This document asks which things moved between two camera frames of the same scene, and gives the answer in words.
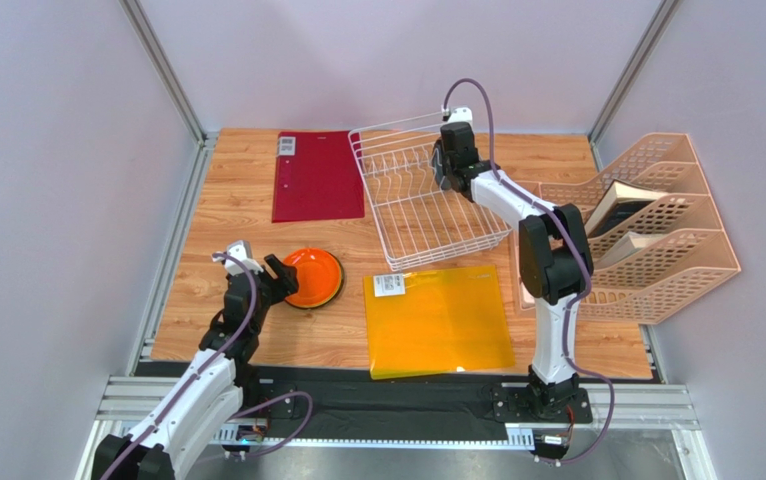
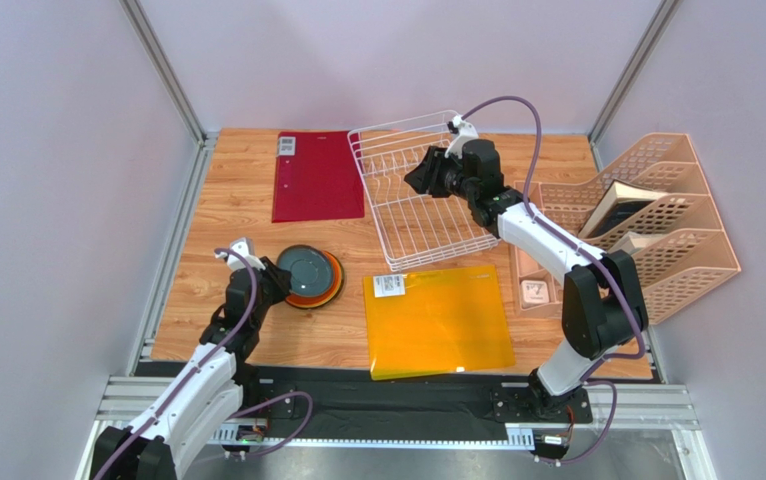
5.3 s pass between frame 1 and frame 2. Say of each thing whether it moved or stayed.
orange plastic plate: stayed
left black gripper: stayed
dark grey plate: moved
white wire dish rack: stayed
